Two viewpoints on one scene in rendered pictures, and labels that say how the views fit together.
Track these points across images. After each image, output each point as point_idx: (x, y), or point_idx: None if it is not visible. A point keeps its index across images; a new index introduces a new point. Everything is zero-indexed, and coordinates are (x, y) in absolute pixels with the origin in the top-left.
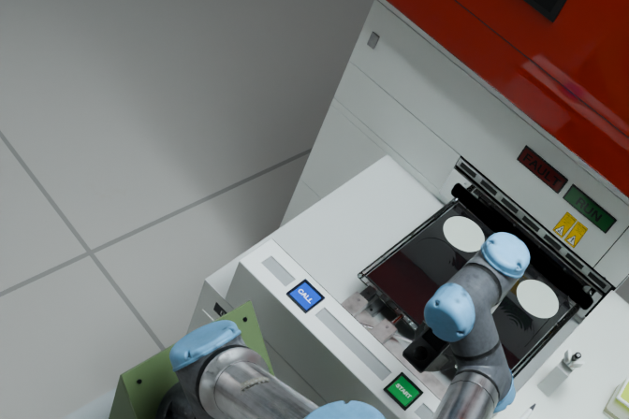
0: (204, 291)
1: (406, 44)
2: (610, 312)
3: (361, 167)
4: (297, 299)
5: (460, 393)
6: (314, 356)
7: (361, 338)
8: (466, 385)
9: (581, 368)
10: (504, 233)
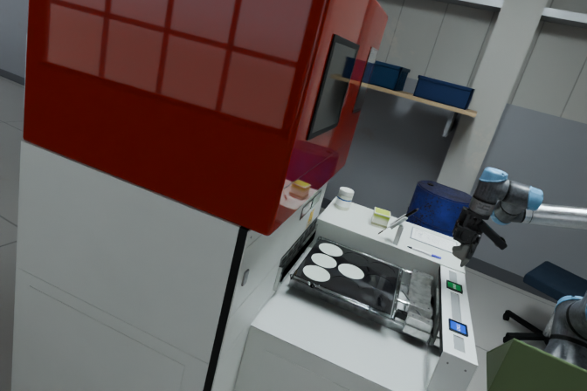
0: None
1: (261, 246)
2: (331, 220)
3: (237, 360)
4: (465, 331)
5: (541, 208)
6: None
7: (448, 302)
8: None
9: (371, 232)
10: (492, 170)
